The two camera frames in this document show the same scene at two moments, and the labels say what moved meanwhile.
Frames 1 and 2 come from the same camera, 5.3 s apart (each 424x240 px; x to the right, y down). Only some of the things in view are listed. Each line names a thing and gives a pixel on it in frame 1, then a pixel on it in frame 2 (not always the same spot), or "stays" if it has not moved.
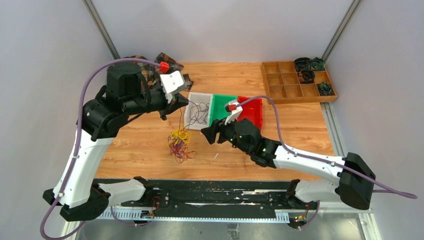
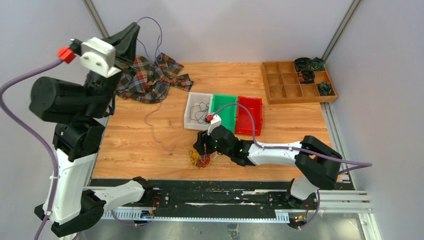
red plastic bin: x=252 y=110 stays
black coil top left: x=303 y=63 stays
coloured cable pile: x=178 y=140 to x=196 y=159
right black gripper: x=210 y=132 to x=203 y=138
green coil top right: x=318 y=64 stays
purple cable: x=198 y=112 to x=149 y=55
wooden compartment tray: x=283 y=86 stays
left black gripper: x=179 y=101 to x=125 y=41
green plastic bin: x=218 y=110 stays
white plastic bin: x=198 y=111 stays
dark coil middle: x=306 y=76 stays
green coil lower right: x=326 y=88 stays
